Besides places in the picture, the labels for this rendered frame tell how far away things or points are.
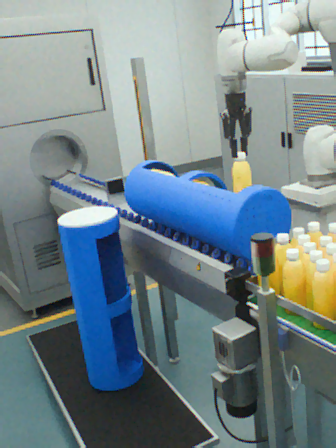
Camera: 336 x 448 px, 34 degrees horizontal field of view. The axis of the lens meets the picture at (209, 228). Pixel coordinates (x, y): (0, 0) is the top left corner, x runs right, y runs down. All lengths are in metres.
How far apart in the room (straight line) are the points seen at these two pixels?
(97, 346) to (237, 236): 1.09
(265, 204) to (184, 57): 5.69
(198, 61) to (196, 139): 1.04
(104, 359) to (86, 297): 0.34
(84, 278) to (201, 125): 5.36
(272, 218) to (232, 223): 0.18
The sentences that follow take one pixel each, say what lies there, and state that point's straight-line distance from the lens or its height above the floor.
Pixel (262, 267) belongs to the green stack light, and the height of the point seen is 1.18.
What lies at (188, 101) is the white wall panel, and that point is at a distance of 7.63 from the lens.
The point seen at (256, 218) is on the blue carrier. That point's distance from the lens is 2.01.
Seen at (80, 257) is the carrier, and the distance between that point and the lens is 2.58.
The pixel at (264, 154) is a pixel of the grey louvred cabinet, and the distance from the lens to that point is 4.71.
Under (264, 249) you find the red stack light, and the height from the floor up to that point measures 1.23.
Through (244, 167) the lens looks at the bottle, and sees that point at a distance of 2.05.
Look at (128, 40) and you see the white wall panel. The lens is 7.29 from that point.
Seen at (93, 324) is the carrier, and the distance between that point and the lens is 2.72.
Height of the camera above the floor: 1.77
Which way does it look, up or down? 19 degrees down
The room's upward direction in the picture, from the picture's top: 6 degrees counter-clockwise
